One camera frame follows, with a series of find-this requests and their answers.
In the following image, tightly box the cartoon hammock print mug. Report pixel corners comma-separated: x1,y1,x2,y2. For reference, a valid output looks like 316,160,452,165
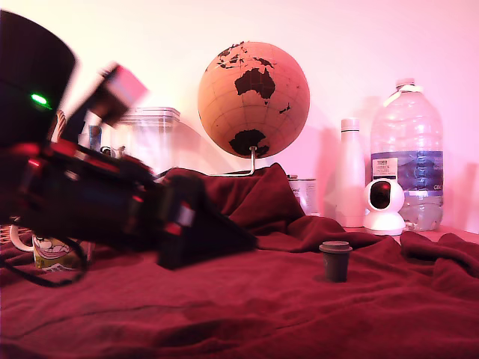
9,224,93,272

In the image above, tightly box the dark red fleece cloth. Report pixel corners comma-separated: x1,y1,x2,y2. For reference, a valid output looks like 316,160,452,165
0,162,479,359

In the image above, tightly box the clear plastic storage container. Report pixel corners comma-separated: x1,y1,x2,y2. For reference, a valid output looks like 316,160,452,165
112,107,181,177

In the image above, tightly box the black cable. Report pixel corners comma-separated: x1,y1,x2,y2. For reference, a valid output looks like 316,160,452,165
0,237,91,288

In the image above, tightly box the white tin can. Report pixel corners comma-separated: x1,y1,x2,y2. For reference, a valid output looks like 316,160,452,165
287,174,318,217

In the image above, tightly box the cork globe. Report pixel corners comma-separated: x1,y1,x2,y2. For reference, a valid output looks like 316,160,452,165
197,40,311,158

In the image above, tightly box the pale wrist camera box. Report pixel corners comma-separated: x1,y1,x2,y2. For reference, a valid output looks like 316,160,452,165
63,61,150,130

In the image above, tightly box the large clear water bottle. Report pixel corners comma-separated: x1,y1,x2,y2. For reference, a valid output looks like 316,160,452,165
370,77,445,232

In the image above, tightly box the small white round camera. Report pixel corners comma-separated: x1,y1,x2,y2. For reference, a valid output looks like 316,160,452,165
361,179,406,236

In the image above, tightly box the blue and cork card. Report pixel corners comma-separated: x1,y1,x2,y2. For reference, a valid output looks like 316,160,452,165
88,125,103,151

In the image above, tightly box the grey coffee capsule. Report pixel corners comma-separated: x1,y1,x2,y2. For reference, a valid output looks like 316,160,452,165
318,240,353,283

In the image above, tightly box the white insulated bottle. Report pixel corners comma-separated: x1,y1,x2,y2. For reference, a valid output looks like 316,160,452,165
334,117,367,228

